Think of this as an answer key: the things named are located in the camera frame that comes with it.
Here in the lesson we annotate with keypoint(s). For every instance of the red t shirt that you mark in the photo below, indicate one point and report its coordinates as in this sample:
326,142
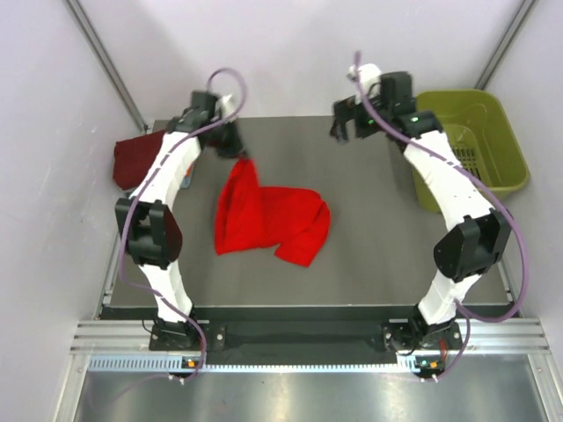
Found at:
295,221

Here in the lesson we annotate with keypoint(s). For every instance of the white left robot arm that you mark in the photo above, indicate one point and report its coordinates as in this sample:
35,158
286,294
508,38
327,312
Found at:
148,230

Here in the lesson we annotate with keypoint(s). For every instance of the dark red folded shirt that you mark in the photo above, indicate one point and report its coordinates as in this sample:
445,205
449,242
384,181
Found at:
133,158

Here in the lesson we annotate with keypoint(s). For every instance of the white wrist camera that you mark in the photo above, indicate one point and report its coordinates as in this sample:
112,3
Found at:
226,106
367,75

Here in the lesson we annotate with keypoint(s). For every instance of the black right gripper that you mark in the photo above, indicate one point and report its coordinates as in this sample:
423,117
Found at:
344,112

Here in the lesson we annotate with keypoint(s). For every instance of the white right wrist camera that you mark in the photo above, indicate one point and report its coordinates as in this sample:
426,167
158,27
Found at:
367,75

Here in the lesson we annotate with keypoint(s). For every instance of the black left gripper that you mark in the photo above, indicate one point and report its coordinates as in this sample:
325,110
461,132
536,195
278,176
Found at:
235,149

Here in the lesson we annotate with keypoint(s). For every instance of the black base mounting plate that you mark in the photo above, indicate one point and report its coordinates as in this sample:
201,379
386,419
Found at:
268,337

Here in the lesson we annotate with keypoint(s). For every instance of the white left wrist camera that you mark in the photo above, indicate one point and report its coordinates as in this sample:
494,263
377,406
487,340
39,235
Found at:
226,106

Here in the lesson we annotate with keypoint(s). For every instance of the slotted cable duct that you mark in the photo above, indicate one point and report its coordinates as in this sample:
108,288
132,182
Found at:
184,365

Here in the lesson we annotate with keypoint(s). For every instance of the green plastic laundry basket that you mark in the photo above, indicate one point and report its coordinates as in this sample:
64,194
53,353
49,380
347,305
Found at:
480,137

